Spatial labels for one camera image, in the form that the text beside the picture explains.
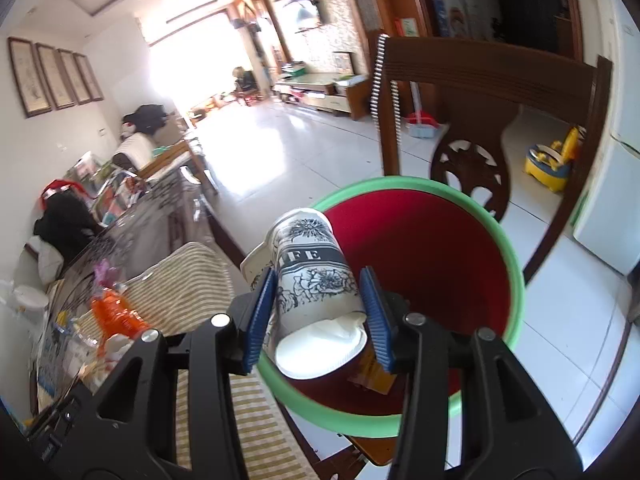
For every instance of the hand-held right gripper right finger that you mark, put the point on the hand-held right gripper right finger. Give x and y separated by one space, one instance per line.
375 320

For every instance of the floral printed paper cup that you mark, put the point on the floral printed paper cup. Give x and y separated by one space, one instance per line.
310 280

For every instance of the red bin with green rim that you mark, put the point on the red bin with green rim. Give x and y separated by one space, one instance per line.
425 260

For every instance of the pile of black clothing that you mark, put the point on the pile of black clothing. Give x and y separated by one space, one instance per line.
65 225

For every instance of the yellow toy potty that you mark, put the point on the yellow toy potty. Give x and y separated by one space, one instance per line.
550 162

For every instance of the dark plush toy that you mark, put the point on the dark plush toy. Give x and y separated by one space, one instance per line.
147 120

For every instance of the low television cabinet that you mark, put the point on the low television cabinet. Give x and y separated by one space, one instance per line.
325 95

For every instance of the carved wooden chair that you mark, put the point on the carved wooden chair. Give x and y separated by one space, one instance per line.
475 70

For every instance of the pink crumpled wrapper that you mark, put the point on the pink crumpled wrapper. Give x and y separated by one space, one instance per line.
107 275

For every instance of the yellow checked tablecloth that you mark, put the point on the yellow checked tablecloth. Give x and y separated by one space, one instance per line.
200 280

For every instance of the wall television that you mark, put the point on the wall television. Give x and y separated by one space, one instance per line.
306 15

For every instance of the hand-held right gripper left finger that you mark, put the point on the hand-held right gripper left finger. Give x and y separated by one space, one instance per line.
260 310

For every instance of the framed wall picture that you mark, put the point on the framed wall picture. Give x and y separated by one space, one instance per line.
89 77
29 77
74 76
54 76

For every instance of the orange plastic packet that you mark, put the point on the orange plastic packet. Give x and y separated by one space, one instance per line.
117 317

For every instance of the wooden sofa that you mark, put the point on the wooden sofa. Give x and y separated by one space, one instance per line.
160 157

